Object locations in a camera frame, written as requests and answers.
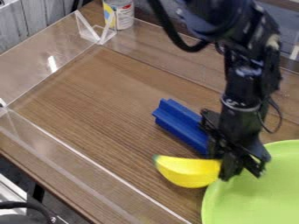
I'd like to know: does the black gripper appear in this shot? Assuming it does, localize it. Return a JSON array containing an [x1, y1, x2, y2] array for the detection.
[[199, 95, 274, 182]]

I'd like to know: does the yellow toy banana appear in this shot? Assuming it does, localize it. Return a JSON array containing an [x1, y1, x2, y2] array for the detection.
[[154, 155, 221, 188]]

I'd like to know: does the blue star-shaped block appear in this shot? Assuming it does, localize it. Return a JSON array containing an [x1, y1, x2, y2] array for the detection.
[[152, 99, 209, 156]]

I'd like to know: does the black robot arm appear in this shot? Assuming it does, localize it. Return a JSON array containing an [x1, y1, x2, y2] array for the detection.
[[178, 0, 282, 180]]

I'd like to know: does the green plate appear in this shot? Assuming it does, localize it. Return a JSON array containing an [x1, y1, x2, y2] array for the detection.
[[202, 140, 299, 224]]

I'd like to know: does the white can with label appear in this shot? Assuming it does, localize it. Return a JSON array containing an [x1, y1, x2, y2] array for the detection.
[[102, 0, 135, 31]]

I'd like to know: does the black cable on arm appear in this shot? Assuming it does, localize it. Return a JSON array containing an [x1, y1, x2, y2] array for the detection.
[[146, 0, 211, 53]]

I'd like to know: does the clear acrylic enclosure wall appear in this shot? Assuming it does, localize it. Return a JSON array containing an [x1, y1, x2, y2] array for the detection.
[[0, 10, 299, 224]]

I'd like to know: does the black cable bottom left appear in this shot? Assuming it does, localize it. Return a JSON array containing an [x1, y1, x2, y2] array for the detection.
[[0, 200, 60, 224]]

